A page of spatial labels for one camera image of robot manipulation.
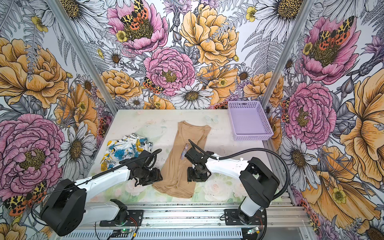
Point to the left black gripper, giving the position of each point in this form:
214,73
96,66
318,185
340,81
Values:
155,178

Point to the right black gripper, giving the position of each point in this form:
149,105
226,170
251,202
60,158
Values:
189,172

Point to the printed white blue yellow shorts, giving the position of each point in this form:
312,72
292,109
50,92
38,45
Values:
126,148

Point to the beige garment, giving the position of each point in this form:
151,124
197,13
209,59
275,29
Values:
175,170

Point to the lavender plastic basket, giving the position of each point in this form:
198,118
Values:
249,121

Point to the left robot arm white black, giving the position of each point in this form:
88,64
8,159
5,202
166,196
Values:
69,205

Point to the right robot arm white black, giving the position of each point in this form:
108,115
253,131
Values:
259,182

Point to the aluminium mounting rail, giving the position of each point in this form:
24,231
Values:
208,215

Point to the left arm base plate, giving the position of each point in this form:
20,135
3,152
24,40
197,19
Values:
135,216

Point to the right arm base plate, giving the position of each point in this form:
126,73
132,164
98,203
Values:
234,217

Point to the white vented cable duct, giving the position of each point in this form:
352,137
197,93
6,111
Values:
161,234

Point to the left aluminium frame post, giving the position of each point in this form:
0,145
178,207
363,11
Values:
70,32

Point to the aluminium frame post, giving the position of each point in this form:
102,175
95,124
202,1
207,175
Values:
70,32
299,24

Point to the right aluminium frame post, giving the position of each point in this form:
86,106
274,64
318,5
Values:
299,24

